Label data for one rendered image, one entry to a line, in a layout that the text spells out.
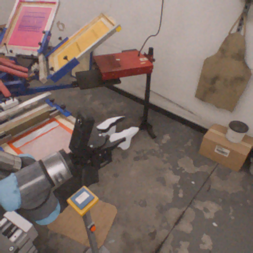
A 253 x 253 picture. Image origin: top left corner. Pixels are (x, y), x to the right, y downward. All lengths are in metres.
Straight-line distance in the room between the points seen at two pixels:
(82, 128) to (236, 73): 2.30
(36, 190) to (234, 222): 2.18
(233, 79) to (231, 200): 1.31
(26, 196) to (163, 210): 1.92
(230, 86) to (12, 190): 2.47
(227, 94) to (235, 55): 0.45
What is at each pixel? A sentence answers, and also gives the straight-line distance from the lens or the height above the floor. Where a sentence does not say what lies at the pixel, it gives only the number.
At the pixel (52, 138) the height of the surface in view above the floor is 0.96.
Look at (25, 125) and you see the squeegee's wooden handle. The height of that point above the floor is 1.03.
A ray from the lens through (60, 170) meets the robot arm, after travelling 0.52.
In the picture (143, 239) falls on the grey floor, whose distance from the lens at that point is 2.20.
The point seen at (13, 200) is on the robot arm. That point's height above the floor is 1.63.
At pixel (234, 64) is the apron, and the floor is 1.10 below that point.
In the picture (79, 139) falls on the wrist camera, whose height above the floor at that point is 1.70.
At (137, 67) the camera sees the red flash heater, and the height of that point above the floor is 1.10.
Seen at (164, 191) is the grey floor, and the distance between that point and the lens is 2.45.
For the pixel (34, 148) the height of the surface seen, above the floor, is 0.96.
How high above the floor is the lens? 2.04
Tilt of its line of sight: 40 degrees down
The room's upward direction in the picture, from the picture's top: straight up
